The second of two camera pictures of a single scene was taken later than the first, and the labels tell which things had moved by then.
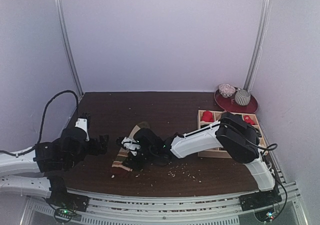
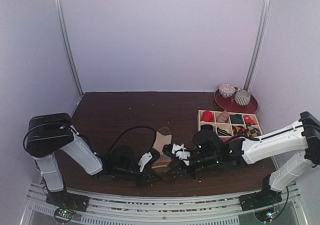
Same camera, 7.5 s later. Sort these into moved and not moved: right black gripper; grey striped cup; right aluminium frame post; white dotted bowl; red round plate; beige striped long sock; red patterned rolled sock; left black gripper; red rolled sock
Moved: right black gripper; left black gripper; beige striped long sock
Not moved: white dotted bowl; red patterned rolled sock; red rolled sock; right aluminium frame post; red round plate; grey striped cup
